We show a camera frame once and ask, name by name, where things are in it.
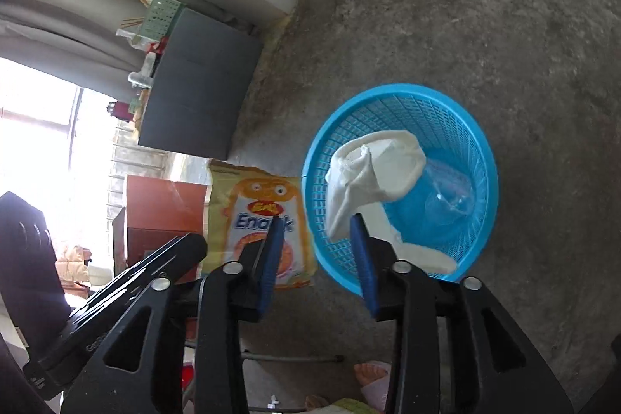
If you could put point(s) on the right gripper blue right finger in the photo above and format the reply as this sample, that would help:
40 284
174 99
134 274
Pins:
363 250

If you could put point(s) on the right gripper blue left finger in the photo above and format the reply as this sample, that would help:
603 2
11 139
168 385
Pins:
268 262

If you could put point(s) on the yellow snack bag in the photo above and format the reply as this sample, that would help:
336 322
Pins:
240 204

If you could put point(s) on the white cloth glove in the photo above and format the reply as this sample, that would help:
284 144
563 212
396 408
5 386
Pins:
368 172

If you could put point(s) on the clear plastic cup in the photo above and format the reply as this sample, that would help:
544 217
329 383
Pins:
453 192

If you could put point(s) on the blue plastic waste basket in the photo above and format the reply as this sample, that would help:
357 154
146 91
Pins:
446 132

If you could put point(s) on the orange cardboard box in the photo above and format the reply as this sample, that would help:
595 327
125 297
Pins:
153 212

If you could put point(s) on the pink slipper foot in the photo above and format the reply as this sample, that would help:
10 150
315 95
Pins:
374 378

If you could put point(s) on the dark grey cabinet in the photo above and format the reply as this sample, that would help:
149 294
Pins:
199 86

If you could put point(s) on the red thermos bottle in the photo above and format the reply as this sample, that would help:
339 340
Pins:
120 111

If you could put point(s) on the white spray bottle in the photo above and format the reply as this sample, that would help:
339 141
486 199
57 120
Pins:
144 77

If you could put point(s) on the green plastic basket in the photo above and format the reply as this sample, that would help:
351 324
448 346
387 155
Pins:
159 19

